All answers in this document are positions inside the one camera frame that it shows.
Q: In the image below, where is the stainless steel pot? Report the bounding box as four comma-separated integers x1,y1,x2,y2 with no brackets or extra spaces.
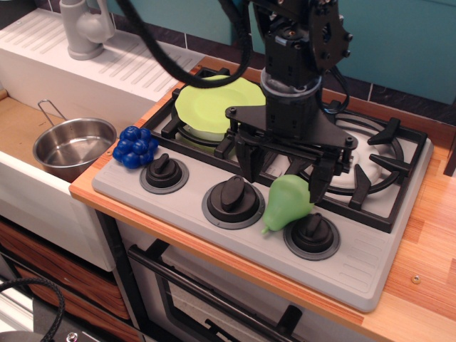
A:
33,100,117,183

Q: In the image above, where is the green toy pear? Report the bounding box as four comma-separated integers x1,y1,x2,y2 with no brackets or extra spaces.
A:
261,175,314,234

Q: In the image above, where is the black burner grate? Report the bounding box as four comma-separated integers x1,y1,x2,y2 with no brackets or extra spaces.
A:
142,66,286,179
253,98,429,234

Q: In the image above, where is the black stove knob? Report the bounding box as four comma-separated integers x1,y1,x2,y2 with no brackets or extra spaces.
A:
284,213,341,261
202,175,266,230
140,153,190,195

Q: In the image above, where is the black oven door handle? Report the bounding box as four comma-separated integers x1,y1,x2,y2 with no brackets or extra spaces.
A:
128,240,302,341

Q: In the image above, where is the white toy sink unit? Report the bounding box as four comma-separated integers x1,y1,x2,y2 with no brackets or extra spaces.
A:
1,9,177,271

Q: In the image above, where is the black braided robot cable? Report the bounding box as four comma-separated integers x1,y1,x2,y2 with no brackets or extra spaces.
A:
115,0,253,90

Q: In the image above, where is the black cable at bottom left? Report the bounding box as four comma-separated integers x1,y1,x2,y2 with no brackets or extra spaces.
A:
0,277,66,342

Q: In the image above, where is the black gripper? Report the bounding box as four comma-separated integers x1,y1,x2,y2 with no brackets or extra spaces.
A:
226,73,358,204

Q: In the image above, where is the light green plate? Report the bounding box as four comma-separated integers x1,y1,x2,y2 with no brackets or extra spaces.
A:
175,78,266,141

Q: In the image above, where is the black left burner grate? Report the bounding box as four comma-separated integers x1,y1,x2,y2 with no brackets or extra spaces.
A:
142,66,286,179

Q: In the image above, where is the grey toy stove top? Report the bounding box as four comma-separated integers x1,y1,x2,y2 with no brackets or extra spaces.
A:
92,79,433,312

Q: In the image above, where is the black right burner grate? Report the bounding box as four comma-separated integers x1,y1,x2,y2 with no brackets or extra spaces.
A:
253,98,429,234

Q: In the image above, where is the wooden drawer front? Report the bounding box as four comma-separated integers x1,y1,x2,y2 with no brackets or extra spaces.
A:
1,218,140,341

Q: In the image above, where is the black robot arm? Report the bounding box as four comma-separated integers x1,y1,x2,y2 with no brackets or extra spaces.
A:
226,1,358,203

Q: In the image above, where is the grey toy faucet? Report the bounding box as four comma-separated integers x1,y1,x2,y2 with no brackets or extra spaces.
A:
59,0,115,61

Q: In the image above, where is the black middle stove knob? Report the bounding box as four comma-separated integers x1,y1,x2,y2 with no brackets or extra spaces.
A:
202,175,266,230

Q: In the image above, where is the toy oven door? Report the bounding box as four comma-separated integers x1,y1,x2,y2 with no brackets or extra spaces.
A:
118,222,368,341

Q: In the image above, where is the black left stove knob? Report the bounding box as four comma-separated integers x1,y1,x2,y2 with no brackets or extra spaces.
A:
140,153,190,195

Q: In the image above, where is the black right stove knob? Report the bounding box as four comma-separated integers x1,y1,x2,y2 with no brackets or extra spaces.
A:
284,213,341,261

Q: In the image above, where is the blue toy blueberry cluster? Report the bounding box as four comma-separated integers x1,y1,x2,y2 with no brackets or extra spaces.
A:
113,126,159,170

